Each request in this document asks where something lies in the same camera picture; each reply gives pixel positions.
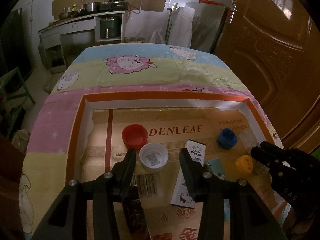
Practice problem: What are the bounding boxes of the green metal stool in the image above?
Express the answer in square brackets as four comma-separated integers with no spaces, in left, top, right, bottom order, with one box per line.
[1,68,36,105]

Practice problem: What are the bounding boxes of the steel cooking pot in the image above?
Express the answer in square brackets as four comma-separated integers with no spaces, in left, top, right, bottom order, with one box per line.
[84,2,101,13]

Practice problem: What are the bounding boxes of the grey kitchen counter cabinet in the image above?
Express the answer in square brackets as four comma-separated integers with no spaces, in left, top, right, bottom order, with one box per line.
[38,10,127,69]

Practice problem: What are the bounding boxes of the gold rectangular box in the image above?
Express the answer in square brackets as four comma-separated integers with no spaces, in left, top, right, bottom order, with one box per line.
[122,185,151,240]

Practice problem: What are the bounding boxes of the plain orange bottle cap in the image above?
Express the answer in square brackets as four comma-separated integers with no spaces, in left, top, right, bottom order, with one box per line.
[236,154,253,174]

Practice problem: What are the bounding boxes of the brown wooden door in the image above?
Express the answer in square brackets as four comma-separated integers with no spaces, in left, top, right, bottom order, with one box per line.
[216,0,319,153]

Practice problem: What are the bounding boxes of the red bottle cap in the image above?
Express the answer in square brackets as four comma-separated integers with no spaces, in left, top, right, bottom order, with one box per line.
[121,124,148,150]

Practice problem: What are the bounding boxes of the black induction stove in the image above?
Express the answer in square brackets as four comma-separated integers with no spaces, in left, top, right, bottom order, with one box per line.
[99,0,129,11]

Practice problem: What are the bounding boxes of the orange rimmed cardboard tray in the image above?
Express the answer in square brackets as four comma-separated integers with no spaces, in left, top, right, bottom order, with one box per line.
[66,91,273,239]

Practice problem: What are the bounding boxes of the white hello kitty box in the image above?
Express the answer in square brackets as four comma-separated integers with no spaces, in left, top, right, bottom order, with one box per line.
[170,140,206,208]

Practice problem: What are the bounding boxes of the white bottle cap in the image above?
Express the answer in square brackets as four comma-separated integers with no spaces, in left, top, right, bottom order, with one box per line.
[139,143,169,172]

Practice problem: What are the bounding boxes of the white plastic bag bundle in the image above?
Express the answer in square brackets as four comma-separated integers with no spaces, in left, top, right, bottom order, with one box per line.
[149,2,227,53]

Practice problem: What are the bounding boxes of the dark green air fryer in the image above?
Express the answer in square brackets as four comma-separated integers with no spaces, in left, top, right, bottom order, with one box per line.
[100,17,120,39]

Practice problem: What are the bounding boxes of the colourful cartoon sheep tablecloth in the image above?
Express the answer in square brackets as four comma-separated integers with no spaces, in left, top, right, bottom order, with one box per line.
[19,43,282,239]

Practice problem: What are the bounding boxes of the blue bottle cap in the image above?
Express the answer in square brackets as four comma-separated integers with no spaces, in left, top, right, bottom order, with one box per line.
[217,128,238,150]

